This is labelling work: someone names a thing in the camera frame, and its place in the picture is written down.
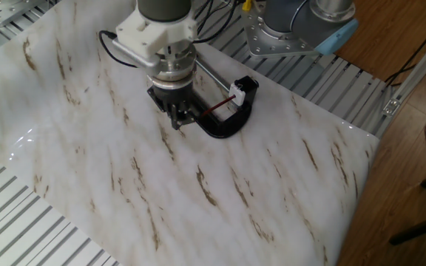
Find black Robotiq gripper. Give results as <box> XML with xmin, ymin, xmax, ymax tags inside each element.
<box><xmin>146</xmin><ymin>79</ymin><xmax>201</xmax><ymax>131</ymax></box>

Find red pencil with eraser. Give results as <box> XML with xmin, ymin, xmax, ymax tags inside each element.
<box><xmin>200</xmin><ymin>94</ymin><xmax>237</xmax><ymax>118</ymax></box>

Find black and white pencil sharpener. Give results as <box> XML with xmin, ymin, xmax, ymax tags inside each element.
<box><xmin>229</xmin><ymin>75</ymin><xmax>260</xmax><ymax>107</ymax></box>

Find black metal C-clamp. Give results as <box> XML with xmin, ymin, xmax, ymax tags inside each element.
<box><xmin>185</xmin><ymin>57</ymin><xmax>260</xmax><ymax>140</ymax></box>

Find silver spare mounting plate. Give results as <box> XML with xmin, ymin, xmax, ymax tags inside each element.
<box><xmin>0</xmin><ymin>0</ymin><xmax>50</xmax><ymax>29</ymax></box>

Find black stand leg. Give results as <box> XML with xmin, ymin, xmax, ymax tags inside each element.
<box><xmin>388</xmin><ymin>162</ymin><xmax>426</xmax><ymax>247</ymax></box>

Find black robot wrist cables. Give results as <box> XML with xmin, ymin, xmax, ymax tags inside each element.
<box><xmin>98</xmin><ymin>0</ymin><xmax>242</xmax><ymax>69</ymax></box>

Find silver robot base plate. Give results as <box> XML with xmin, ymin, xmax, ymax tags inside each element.
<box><xmin>240</xmin><ymin>1</ymin><xmax>334</xmax><ymax>59</ymax></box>

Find black floor cables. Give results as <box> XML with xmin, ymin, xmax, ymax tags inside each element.
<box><xmin>385</xmin><ymin>13</ymin><xmax>426</xmax><ymax>88</ymax></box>

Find aluminium frame post with bracket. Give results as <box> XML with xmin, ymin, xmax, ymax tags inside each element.
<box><xmin>373</xmin><ymin>33</ymin><xmax>426</xmax><ymax>141</ymax></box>

